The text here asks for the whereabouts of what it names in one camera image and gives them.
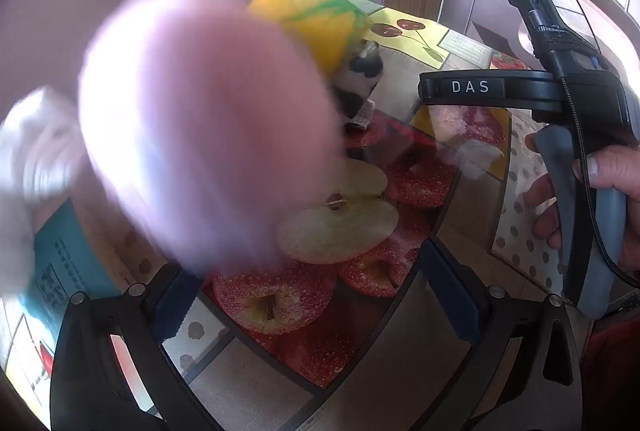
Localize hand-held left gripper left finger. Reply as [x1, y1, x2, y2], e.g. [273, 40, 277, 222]
[50, 261, 202, 431]

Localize black white scrunchie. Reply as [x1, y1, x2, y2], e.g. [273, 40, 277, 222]
[331, 38, 387, 130]

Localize pink plush toy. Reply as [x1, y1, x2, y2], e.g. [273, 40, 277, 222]
[79, 0, 347, 273]

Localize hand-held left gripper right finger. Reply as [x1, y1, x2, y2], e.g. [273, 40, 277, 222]
[419, 238, 594, 431]

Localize yellow green juice box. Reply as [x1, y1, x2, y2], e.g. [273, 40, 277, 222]
[249, 0, 392, 76]

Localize white foam piece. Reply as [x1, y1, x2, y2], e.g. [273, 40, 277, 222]
[0, 86, 92, 308]

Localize person's right hand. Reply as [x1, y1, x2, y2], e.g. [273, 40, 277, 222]
[522, 131, 640, 273]

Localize printed fruit tablecloth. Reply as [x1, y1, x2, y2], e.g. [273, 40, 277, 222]
[0, 6, 608, 431]

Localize black braided cable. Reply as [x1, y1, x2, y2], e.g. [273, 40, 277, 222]
[530, 8, 640, 287]

